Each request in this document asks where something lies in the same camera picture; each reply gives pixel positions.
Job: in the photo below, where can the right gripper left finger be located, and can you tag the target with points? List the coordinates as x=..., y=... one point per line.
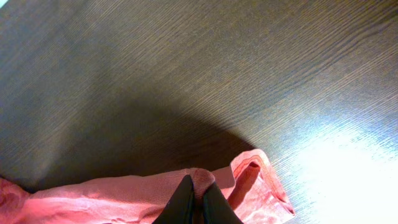
x=179, y=209

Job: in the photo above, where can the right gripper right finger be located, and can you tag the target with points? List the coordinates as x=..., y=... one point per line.
x=216, y=209

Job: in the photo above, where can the red orange t-shirt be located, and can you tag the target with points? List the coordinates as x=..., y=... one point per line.
x=249, y=185

